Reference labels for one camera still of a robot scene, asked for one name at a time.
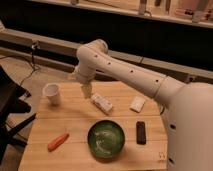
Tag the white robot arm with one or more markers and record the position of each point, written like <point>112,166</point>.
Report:
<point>190,106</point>

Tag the white tube bottle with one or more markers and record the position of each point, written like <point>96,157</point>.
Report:
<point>102,103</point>

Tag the white sponge block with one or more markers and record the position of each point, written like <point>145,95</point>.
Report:
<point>137,104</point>

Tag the orange carrot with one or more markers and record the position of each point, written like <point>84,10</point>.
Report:
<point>57,142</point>

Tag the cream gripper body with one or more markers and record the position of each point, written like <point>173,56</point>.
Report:
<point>87,90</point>

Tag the black chair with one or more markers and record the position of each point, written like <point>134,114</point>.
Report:
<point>10,102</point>

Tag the green ceramic bowl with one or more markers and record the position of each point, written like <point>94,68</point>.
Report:
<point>106,139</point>

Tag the black rectangular remote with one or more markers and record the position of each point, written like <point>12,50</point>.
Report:
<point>140,133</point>

